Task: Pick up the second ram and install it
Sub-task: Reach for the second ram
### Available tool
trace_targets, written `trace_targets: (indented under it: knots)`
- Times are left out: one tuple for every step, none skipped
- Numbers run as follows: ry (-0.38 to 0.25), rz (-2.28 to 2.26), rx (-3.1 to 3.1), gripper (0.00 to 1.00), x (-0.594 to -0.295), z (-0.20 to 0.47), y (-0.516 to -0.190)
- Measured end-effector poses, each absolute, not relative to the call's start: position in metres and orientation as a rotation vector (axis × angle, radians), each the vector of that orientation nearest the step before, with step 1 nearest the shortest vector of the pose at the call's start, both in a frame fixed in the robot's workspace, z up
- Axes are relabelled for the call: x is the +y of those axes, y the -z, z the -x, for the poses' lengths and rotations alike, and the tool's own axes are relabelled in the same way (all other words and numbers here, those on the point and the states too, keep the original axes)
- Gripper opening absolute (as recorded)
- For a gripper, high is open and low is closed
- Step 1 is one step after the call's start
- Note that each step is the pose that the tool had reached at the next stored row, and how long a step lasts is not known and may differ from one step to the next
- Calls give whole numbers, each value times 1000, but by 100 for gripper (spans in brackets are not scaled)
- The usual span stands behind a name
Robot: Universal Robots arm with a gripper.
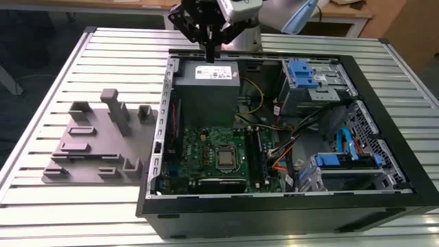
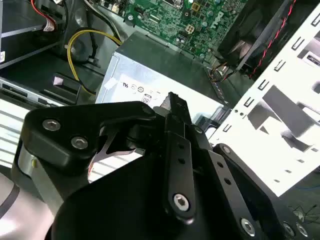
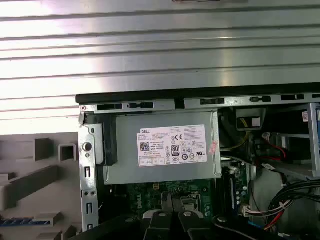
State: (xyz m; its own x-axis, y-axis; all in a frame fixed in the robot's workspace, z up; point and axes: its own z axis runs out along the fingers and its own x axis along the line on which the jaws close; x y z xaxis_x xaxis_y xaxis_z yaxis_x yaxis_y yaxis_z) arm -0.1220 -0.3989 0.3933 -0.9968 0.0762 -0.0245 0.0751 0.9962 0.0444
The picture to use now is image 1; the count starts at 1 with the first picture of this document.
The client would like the grey parts rack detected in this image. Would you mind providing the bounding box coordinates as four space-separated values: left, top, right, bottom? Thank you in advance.
40 88 160 185

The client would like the yellow wire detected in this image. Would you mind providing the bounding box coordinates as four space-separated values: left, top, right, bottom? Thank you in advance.
239 77 265 114

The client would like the black RAM slot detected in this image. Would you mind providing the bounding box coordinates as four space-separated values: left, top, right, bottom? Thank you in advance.
247 126 261 186

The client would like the CPU socket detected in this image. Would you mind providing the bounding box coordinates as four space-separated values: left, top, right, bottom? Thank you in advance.
212 145 241 173

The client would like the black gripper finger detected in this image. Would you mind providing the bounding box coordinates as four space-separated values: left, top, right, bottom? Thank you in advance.
209 20 256 64
167 5 211 64

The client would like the brown wooden cabinet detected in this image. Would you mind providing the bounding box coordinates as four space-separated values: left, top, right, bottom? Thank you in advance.
359 0 439 75

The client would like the silver CPU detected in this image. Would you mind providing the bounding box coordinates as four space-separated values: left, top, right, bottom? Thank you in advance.
216 150 237 167

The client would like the blue wire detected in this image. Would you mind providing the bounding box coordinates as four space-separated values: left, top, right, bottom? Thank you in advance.
336 128 359 161

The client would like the wooden desk white frame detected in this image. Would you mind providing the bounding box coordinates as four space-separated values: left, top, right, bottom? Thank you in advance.
0 0 181 12
164 0 375 38

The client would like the grey power supply unit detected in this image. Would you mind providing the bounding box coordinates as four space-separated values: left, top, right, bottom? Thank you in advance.
173 60 240 129

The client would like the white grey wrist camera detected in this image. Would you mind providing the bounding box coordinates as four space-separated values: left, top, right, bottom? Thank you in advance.
217 0 261 24

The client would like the green motherboard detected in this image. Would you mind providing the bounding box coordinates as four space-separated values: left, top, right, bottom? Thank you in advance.
160 126 285 194

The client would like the black wire bundle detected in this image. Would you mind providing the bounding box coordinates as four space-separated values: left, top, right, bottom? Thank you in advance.
289 101 347 155

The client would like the hard disk in blue carrier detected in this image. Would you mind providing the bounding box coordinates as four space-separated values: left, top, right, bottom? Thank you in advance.
313 152 384 171

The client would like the metal drive cage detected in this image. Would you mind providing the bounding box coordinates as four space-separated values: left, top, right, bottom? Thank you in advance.
279 58 359 110

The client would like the metal disk bay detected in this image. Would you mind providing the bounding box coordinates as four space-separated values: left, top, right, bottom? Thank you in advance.
296 154 395 192

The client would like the white metal leg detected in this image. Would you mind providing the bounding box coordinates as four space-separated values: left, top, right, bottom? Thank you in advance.
0 64 24 96

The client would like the blue drive carrier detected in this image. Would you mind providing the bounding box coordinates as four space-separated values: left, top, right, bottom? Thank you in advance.
287 59 319 89

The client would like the red wire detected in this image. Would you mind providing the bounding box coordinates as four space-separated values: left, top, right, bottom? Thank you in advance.
171 99 181 152

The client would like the black PC case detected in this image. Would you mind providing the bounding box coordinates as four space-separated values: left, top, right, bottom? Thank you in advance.
135 47 439 239

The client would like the black graphics card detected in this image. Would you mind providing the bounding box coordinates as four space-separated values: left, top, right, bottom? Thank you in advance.
191 177 248 194

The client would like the orange wire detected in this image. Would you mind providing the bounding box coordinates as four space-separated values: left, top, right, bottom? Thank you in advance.
272 150 296 172

